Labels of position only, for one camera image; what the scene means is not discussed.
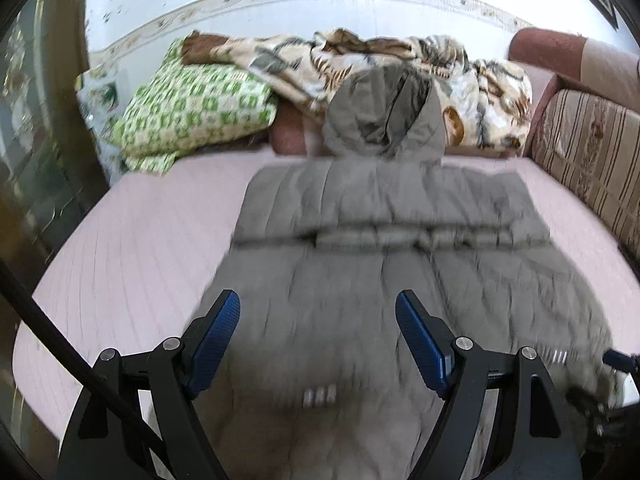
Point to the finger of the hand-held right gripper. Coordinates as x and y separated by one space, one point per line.
587 405

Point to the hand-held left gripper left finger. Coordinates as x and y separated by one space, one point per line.
212 345

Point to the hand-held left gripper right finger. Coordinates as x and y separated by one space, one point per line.
422 345

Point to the olive quilted hooded jacket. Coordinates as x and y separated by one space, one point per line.
380 220

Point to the pink quilted sofa bed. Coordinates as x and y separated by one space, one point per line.
150 240

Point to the reddish-brown bolster cushion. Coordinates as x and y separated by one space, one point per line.
295 132

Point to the striped back cushion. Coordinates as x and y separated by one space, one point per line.
595 155

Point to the green patterned pillow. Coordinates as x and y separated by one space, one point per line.
190 105

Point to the wooden glass door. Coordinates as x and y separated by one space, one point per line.
35 135

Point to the leaf-print blanket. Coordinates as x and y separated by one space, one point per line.
310 60

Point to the reddish-brown sofa backrest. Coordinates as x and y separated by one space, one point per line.
550 50

